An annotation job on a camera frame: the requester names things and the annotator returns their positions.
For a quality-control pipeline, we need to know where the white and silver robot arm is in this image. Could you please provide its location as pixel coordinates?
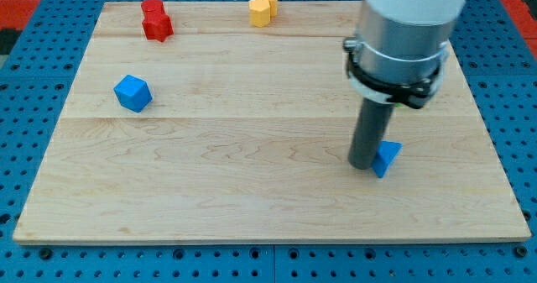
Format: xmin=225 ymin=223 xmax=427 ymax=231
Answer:
xmin=355 ymin=0 xmax=466 ymax=84

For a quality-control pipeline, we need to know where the blue cube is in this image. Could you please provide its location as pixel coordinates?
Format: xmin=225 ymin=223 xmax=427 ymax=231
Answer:
xmin=113 ymin=75 xmax=153 ymax=113

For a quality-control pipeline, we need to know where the light wooden board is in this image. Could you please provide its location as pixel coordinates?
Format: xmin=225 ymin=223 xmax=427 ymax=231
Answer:
xmin=13 ymin=2 xmax=531 ymax=245

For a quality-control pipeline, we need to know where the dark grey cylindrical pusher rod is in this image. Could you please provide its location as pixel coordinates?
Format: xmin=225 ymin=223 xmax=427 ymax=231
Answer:
xmin=348 ymin=98 xmax=394 ymax=170

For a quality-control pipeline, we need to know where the blue triangular block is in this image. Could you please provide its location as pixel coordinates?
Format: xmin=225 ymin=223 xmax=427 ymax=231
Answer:
xmin=372 ymin=140 xmax=403 ymax=178

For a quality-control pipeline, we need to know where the yellow hexagon block front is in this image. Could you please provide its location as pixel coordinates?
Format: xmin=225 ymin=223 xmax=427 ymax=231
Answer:
xmin=248 ymin=0 xmax=271 ymax=28

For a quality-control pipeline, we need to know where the red star block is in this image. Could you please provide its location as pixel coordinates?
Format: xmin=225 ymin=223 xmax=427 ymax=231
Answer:
xmin=142 ymin=13 xmax=174 ymax=42

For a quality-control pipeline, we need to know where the red cylinder block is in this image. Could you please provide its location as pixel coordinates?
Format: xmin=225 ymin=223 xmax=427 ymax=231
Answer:
xmin=141 ymin=0 xmax=165 ymax=17

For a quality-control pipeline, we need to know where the black clamp ring with cable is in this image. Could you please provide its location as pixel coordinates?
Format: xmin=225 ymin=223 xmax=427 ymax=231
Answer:
xmin=342 ymin=36 xmax=450 ymax=110

